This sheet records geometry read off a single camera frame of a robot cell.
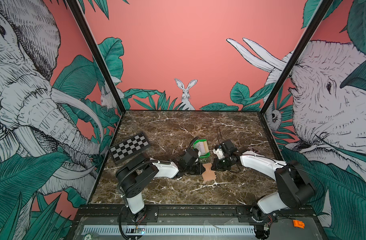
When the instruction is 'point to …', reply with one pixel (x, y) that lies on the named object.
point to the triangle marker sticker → (255, 150)
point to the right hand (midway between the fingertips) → (211, 167)
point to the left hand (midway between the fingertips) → (207, 169)
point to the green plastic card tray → (204, 156)
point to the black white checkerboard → (128, 146)
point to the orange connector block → (298, 224)
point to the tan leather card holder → (208, 174)
